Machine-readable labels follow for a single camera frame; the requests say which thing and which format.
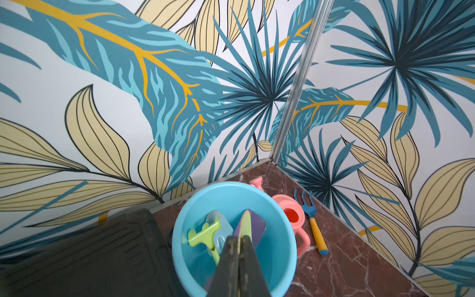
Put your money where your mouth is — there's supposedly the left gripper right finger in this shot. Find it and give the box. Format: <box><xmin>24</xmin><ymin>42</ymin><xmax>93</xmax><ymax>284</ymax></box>
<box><xmin>239</xmin><ymin>237</ymin><xmax>271</xmax><ymax>297</ymax></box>

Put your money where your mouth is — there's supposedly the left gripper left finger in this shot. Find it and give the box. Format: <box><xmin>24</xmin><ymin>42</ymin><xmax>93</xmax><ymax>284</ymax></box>
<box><xmin>207</xmin><ymin>236</ymin><xmax>239</xmax><ymax>297</ymax></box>

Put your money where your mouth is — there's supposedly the light blue plastic bucket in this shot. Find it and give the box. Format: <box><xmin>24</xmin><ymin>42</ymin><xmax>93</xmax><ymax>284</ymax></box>
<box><xmin>171</xmin><ymin>181</ymin><xmax>297</xmax><ymax>297</ymax></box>

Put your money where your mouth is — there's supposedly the light blue toy trowel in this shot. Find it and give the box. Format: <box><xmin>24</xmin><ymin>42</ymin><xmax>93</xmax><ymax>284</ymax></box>
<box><xmin>206</xmin><ymin>210</ymin><xmax>234</xmax><ymax>254</ymax></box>

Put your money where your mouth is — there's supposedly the green toy rake wooden handle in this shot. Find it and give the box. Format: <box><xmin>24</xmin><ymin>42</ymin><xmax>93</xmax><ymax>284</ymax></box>
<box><xmin>188</xmin><ymin>218</ymin><xmax>221</xmax><ymax>266</ymax></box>

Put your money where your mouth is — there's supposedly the purple toy shovel pink handle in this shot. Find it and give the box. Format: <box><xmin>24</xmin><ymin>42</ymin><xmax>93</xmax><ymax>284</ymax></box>
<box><xmin>233</xmin><ymin>209</ymin><xmax>267</xmax><ymax>249</ymax></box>

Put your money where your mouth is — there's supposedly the pink toy watering can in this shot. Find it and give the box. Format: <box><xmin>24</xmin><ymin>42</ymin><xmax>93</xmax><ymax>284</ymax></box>
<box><xmin>247</xmin><ymin>178</ymin><xmax>310</xmax><ymax>258</ymax></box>

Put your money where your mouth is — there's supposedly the blue toy fork yellow handle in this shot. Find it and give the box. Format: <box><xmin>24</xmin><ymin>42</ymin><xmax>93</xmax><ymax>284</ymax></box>
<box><xmin>301</xmin><ymin>191</ymin><xmax>329</xmax><ymax>256</ymax></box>

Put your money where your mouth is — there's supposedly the green toy shovel wooden handle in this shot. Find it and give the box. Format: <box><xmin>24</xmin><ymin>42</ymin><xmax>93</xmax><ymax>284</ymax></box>
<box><xmin>237</xmin><ymin>210</ymin><xmax>252</xmax><ymax>239</ymax></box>

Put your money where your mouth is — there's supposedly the black plastic tool case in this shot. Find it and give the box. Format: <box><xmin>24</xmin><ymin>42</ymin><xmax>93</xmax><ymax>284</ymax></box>
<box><xmin>1</xmin><ymin>209</ymin><xmax>187</xmax><ymax>297</ymax></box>

